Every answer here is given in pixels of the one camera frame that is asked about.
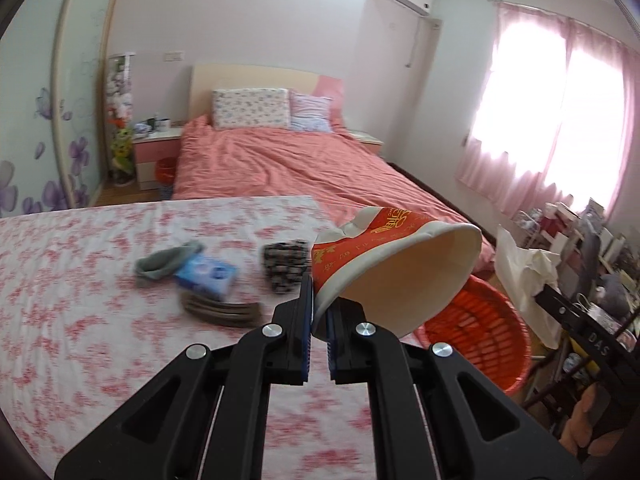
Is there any grey sock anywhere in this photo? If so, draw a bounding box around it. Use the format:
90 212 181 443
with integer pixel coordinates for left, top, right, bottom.
135 240 206 288

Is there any red and white paper cup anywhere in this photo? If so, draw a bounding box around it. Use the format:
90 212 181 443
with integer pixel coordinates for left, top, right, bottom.
311 206 483 341

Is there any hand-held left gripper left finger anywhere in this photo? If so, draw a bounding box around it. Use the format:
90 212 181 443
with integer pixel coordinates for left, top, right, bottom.
54 274 315 480

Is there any orange laundry basket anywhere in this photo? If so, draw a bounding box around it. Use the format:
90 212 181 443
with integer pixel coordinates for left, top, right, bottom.
410 275 532 393

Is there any pink curtain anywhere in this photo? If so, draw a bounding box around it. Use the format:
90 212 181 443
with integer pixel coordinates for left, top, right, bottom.
455 1 638 221

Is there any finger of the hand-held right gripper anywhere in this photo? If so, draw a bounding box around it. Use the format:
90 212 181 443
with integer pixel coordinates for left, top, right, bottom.
534 287 583 323

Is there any blue tissue pack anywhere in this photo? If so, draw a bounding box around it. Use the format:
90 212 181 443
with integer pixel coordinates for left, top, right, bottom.
174 254 240 297

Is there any pink nightstand with mugs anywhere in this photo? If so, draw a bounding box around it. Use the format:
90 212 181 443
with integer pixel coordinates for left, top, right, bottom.
131 127 185 191

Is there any clear tube of plush toys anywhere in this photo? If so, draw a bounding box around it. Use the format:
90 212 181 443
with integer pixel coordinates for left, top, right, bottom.
105 52 138 188

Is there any air conditioner pipe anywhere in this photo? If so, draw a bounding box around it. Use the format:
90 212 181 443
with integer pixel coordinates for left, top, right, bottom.
402 15 443 68

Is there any pink duvet bed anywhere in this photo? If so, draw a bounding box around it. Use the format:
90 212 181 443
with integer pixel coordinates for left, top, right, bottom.
171 114 496 273

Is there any striped pink pillow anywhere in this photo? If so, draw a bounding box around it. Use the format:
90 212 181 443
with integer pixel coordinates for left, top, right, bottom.
289 91 335 133

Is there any beige and pink headboard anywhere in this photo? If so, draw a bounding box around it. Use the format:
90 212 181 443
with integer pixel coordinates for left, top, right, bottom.
191 63 346 126

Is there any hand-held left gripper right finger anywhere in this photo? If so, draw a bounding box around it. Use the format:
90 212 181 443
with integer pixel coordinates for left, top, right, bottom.
325 300 583 480

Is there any floral pillow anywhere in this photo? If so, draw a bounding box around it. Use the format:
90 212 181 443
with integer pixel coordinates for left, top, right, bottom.
211 87 292 132

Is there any brown hairband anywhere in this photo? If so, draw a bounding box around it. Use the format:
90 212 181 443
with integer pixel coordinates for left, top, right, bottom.
180 292 263 331

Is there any person's right hand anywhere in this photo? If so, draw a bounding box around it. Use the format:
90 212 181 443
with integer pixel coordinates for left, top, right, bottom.
559 385 602 456

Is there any wardrobe with flower doors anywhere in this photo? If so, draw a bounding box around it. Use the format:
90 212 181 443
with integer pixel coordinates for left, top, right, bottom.
0 0 126 221

